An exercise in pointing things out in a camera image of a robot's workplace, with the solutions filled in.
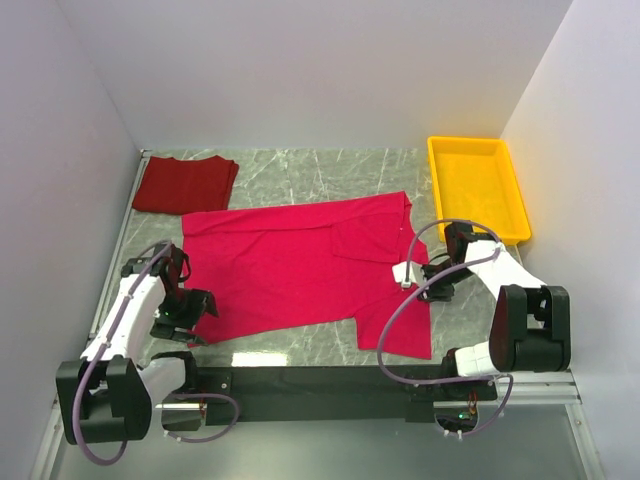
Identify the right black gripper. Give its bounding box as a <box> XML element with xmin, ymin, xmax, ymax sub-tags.
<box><xmin>415</xmin><ymin>259</ymin><xmax>475</xmax><ymax>304</ymax></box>

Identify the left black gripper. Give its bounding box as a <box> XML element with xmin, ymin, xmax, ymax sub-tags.
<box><xmin>150</xmin><ymin>288</ymin><xmax>218</xmax><ymax>345</ymax></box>

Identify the pink t shirt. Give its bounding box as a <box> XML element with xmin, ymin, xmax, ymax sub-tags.
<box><xmin>182</xmin><ymin>192</ymin><xmax>432</xmax><ymax>359</ymax></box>

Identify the yellow plastic tray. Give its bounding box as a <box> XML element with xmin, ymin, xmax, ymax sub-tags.
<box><xmin>427</xmin><ymin>136</ymin><xmax>532</xmax><ymax>246</ymax></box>

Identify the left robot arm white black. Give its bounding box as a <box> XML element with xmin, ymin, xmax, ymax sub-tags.
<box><xmin>55</xmin><ymin>241</ymin><xmax>218</xmax><ymax>445</ymax></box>

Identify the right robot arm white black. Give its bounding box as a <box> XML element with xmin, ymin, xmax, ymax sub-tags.
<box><xmin>414</xmin><ymin>219</ymin><xmax>571</xmax><ymax>399</ymax></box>

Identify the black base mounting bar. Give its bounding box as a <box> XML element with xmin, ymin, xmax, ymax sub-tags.
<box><xmin>193</xmin><ymin>365</ymin><xmax>497</xmax><ymax>423</ymax></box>

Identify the folded dark red t shirt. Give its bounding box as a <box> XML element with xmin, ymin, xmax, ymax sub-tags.
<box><xmin>132</xmin><ymin>155</ymin><xmax>239</xmax><ymax>216</ymax></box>

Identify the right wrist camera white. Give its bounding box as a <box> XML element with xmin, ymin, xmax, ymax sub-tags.
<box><xmin>392</xmin><ymin>261</ymin><xmax>421</xmax><ymax>289</ymax></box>

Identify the aluminium frame rail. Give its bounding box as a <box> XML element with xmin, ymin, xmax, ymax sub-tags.
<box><xmin>27</xmin><ymin>146</ymin><xmax>587</xmax><ymax>479</ymax></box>

